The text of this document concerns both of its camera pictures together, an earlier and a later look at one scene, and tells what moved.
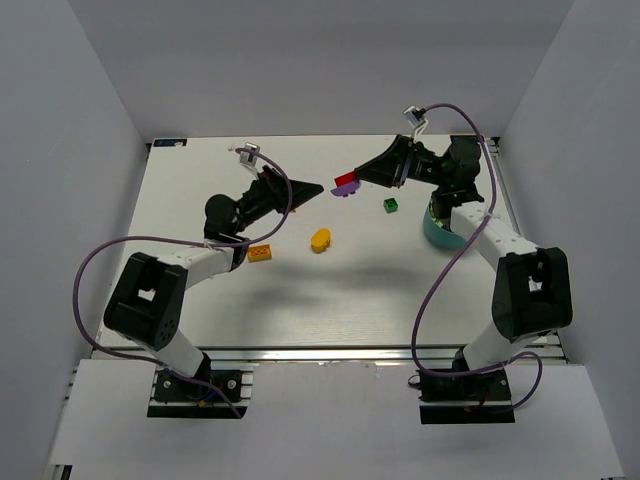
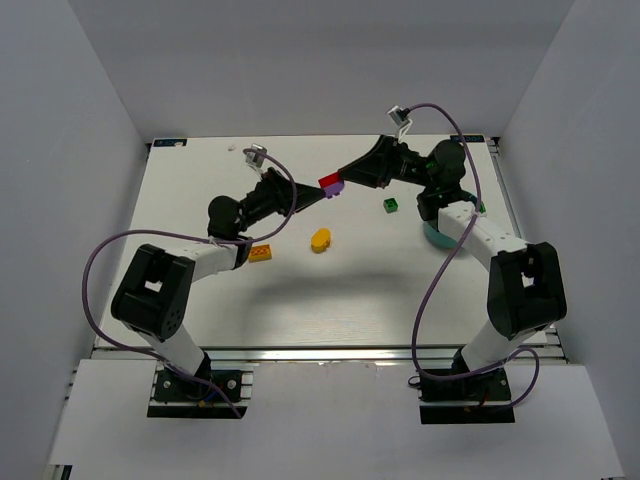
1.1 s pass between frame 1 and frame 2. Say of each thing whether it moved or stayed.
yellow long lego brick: stayed
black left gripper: stayed
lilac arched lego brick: moved
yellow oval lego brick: stayed
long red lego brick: moved
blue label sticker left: stayed
